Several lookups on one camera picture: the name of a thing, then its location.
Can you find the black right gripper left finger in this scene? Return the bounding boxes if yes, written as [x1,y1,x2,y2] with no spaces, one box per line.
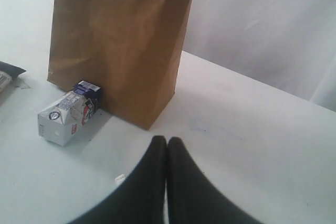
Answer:
[71,136,167,223]

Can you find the white backdrop curtain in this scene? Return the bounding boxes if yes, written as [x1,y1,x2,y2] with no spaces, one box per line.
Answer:
[183,0,335,110]

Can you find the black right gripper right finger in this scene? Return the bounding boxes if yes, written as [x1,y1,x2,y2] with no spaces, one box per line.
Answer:
[167,137,260,223]

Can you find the brown paper bag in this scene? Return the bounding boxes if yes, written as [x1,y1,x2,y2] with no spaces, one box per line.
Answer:
[47,0,192,130]

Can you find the small dark blue sachet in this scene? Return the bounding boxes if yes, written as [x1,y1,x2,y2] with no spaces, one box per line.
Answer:
[37,80,102,146]

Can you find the noodle pack black ends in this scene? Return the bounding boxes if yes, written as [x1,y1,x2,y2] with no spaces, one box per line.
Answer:
[0,61,26,93]

